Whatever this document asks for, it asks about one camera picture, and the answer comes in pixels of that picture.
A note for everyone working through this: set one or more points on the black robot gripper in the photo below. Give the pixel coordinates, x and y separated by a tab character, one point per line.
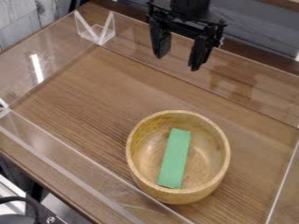
190	18

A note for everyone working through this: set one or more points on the green rectangular block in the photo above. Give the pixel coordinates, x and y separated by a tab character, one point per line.
174	159

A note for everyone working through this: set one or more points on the brown wooden bowl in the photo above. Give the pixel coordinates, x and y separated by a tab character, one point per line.
207	161

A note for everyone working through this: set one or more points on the clear acrylic corner bracket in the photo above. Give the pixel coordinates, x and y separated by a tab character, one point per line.
99	34

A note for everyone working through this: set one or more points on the clear acrylic enclosure walls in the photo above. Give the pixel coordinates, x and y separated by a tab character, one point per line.
72	97

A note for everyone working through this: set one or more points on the black metal table frame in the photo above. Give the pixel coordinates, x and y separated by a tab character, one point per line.
27	203

